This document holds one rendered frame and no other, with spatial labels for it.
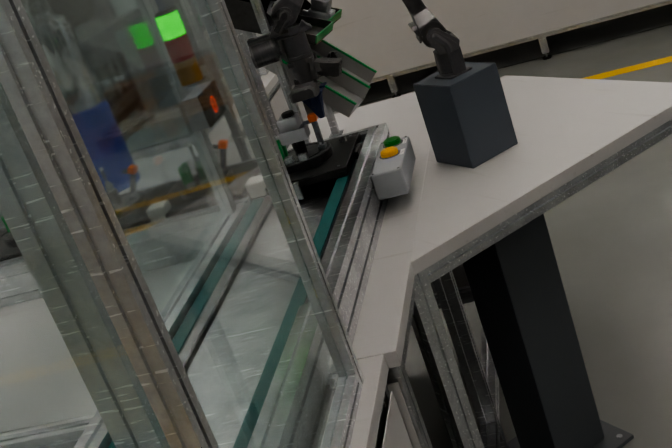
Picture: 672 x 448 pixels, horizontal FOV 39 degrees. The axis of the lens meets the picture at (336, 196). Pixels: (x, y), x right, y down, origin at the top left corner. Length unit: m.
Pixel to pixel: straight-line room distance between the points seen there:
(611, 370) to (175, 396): 2.13
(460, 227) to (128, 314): 1.11
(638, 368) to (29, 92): 2.31
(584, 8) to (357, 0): 1.40
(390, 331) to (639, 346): 1.49
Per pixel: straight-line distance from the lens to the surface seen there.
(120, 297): 0.86
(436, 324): 1.89
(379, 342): 1.56
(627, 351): 2.96
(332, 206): 1.94
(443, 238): 1.85
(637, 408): 2.73
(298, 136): 2.17
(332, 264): 1.66
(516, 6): 6.02
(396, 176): 1.99
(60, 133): 0.81
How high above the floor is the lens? 1.61
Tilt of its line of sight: 19 degrees down
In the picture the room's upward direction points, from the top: 19 degrees counter-clockwise
